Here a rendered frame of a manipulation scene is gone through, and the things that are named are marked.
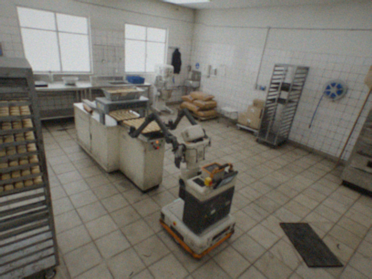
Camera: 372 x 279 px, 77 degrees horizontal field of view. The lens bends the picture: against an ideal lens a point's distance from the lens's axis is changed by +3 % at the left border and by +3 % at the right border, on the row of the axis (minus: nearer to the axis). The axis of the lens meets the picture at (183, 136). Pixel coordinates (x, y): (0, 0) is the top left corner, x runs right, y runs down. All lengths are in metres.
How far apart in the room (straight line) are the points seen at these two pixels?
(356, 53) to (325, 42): 0.60
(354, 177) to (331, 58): 2.42
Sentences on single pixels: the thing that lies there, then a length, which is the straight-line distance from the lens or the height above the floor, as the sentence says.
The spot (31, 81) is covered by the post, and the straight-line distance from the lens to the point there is 1.77.
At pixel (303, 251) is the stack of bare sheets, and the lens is 3.23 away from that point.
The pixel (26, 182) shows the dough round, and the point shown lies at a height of 0.97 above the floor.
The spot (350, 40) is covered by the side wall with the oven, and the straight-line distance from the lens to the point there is 5.77.
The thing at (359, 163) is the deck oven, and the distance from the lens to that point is 4.78.
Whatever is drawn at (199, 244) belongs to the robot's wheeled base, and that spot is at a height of 0.25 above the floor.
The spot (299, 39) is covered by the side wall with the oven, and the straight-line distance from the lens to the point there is 6.12.
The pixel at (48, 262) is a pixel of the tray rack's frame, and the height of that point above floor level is 0.15.
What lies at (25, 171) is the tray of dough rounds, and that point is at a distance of 2.09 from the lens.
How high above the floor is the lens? 2.08
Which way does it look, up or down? 22 degrees down
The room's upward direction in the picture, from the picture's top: 6 degrees clockwise
